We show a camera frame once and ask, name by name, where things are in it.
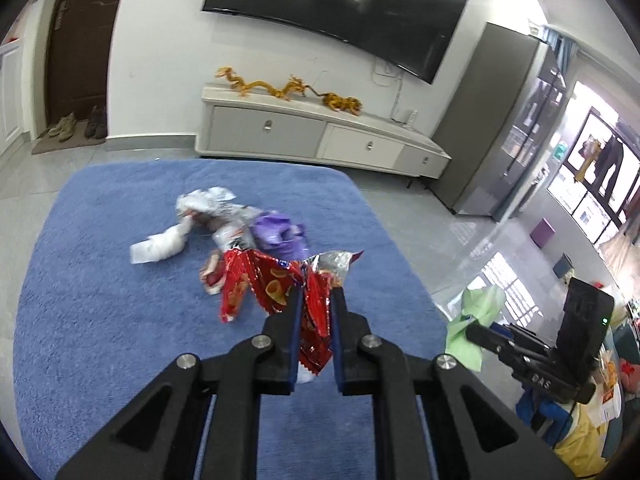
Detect white tissue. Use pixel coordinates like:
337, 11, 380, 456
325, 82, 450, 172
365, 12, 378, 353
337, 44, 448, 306
130, 220, 193, 264

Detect beige hanging cloth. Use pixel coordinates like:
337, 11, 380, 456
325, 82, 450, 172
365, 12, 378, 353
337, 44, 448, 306
597, 232, 640, 287

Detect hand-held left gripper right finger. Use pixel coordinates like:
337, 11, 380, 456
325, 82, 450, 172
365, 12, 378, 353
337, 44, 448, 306
330, 286, 576, 480

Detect golden dragon figurine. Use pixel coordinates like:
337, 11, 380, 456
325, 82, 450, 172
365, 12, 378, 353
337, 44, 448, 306
216, 66, 308, 103

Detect hanging yellow garment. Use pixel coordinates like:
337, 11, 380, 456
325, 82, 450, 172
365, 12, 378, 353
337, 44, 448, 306
575, 137, 601, 182

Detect small red white wrapper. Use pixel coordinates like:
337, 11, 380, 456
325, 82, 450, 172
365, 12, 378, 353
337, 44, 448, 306
199, 252, 224, 295

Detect television cable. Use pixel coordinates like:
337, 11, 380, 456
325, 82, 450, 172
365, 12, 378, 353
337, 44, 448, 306
372, 57, 407, 122

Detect grey refrigerator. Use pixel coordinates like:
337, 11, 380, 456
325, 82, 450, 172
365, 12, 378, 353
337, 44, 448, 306
431, 22, 568, 222

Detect hanging dark trousers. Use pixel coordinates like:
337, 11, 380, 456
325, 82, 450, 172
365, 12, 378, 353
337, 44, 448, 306
595, 137, 626, 197

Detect red foil snack wrapper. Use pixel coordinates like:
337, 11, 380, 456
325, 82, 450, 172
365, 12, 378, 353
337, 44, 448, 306
298, 248, 367, 376

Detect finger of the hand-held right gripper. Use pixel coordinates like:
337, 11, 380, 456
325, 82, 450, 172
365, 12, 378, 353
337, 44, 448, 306
466, 324, 532, 367
490, 322, 553, 350

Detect white television cabinet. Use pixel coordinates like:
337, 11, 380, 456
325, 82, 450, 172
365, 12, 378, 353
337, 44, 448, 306
195, 85, 452, 179

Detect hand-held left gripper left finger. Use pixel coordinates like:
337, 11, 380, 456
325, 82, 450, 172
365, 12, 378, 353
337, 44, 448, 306
54, 286, 306, 480

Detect brown doormat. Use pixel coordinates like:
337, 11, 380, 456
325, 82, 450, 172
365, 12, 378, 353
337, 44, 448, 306
31, 132, 108, 156

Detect dark brown door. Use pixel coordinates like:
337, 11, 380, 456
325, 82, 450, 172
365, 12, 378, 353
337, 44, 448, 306
45, 0, 135, 137

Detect blue curtain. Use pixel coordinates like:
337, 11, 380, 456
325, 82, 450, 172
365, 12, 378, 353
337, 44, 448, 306
542, 27, 579, 77

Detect red chips packet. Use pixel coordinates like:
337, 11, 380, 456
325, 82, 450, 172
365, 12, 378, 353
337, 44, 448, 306
220, 248, 307, 326

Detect blue towel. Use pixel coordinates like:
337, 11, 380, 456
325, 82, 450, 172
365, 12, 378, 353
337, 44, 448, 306
12, 160, 451, 480

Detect black wall television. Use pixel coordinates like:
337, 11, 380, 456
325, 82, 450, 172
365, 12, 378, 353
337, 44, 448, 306
201, 0, 470, 85

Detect purple stool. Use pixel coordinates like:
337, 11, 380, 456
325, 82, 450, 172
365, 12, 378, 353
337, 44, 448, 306
531, 218, 557, 249

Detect white cupboard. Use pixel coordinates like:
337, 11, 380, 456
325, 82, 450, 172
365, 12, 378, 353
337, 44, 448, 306
0, 37, 26, 161

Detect purple wrapper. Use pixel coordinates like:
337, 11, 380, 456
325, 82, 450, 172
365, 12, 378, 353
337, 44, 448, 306
249, 211, 310, 262

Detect green wrapper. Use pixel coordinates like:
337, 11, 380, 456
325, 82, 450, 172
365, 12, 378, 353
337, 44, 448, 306
445, 285, 507, 373

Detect golden tiger figurine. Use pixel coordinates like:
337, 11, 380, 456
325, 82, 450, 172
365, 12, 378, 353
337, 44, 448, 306
320, 92, 363, 117

